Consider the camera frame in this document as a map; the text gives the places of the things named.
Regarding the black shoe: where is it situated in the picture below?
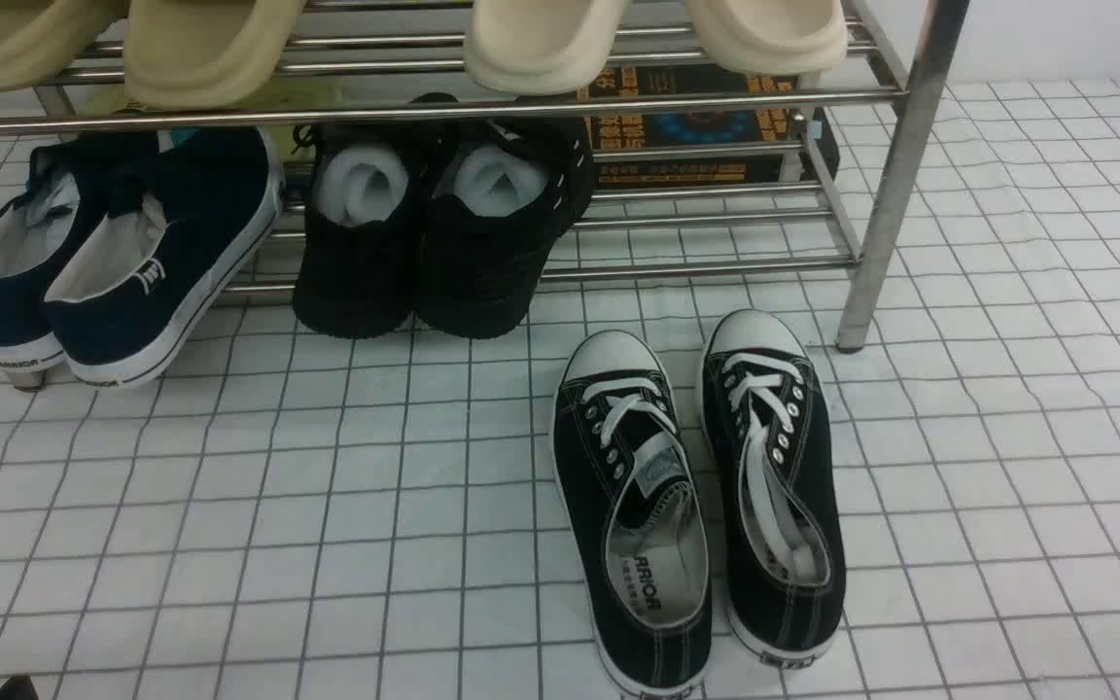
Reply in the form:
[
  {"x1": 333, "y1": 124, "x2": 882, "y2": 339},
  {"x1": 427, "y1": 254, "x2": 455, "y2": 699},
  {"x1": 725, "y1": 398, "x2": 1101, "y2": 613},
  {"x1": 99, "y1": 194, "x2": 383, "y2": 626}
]
[
  {"x1": 414, "y1": 116, "x2": 597, "y2": 338},
  {"x1": 292, "y1": 121, "x2": 454, "y2": 338}
]

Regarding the beige slipper far left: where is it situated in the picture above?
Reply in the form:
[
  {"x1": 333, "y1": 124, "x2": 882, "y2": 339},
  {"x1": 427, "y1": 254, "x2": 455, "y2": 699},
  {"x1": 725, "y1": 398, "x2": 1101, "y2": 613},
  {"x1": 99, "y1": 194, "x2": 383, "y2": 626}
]
[{"x1": 0, "y1": 1, "x2": 128, "y2": 92}]

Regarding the black canvas sneaker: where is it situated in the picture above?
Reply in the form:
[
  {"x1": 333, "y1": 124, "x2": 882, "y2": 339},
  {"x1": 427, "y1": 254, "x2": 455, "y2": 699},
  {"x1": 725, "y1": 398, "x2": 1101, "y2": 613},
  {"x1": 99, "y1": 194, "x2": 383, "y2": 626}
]
[
  {"x1": 550, "y1": 332, "x2": 713, "y2": 699},
  {"x1": 696, "y1": 307, "x2": 846, "y2": 670}
]

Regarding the black shoe left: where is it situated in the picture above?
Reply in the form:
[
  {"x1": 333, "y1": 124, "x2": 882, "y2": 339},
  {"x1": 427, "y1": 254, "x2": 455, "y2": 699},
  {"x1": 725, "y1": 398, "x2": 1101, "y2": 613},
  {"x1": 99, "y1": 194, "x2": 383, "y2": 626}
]
[{"x1": 292, "y1": 121, "x2": 454, "y2": 338}]

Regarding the cream slipper far right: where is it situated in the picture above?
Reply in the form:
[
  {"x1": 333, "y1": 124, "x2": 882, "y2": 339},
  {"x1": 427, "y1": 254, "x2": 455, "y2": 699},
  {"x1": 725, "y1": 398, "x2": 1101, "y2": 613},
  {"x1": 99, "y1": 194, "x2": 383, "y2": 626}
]
[{"x1": 684, "y1": 1, "x2": 849, "y2": 76}]

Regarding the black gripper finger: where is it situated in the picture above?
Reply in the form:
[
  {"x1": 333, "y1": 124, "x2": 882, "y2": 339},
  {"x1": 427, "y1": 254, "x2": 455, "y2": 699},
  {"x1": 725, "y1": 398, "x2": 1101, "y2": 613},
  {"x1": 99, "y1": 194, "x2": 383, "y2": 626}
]
[{"x1": 0, "y1": 675, "x2": 40, "y2": 700}]

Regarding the beige slipper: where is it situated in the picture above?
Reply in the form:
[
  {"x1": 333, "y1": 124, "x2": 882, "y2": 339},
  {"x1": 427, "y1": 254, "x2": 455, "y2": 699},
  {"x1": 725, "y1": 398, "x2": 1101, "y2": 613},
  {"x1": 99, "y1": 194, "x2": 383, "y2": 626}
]
[
  {"x1": 0, "y1": 1, "x2": 128, "y2": 92},
  {"x1": 122, "y1": 1, "x2": 306, "y2": 110}
]

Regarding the black canvas sneaker right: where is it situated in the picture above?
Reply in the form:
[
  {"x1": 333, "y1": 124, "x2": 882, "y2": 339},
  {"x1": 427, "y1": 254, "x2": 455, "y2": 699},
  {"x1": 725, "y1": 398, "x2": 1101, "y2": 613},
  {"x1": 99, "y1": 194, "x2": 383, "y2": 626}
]
[{"x1": 696, "y1": 307, "x2": 846, "y2": 670}]

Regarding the black shoe right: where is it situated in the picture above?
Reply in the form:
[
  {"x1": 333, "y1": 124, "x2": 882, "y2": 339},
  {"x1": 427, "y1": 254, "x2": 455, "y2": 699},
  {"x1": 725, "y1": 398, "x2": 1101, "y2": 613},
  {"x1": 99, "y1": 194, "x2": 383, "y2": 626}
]
[{"x1": 414, "y1": 116, "x2": 597, "y2": 338}]

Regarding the black canvas sneaker left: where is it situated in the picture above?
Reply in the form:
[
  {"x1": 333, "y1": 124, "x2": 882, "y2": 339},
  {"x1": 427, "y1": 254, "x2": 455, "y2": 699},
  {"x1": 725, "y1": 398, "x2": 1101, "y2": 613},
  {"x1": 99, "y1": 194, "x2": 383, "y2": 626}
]
[{"x1": 550, "y1": 332, "x2": 713, "y2": 699}]

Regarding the black orange book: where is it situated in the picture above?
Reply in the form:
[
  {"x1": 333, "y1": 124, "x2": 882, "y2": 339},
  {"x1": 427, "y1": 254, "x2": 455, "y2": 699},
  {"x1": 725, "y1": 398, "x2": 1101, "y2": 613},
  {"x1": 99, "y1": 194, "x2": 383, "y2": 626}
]
[{"x1": 573, "y1": 65, "x2": 797, "y2": 192}]

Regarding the cream slipper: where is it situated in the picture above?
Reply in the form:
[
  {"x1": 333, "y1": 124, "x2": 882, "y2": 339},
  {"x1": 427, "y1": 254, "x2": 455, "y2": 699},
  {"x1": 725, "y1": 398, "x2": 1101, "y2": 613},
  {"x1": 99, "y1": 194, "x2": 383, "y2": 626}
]
[
  {"x1": 684, "y1": 1, "x2": 849, "y2": 76},
  {"x1": 464, "y1": 1, "x2": 629, "y2": 94}
]

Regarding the navy sneaker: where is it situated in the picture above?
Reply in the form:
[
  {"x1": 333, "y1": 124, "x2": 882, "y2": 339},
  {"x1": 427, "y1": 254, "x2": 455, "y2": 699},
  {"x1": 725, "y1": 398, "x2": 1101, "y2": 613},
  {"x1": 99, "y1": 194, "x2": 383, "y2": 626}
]
[
  {"x1": 0, "y1": 131, "x2": 160, "y2": 372},
  {"x1": 43, "y1": 127, "x2": 284, "y2": 389}
]

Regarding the stainless steel shoe rack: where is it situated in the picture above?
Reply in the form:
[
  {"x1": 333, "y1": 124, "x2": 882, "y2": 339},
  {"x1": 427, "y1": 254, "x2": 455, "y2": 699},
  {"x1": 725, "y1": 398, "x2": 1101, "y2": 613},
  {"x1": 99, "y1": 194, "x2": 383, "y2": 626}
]
[{"x1": 0, "y1": 1, "x2": 969, "y2": 354}]

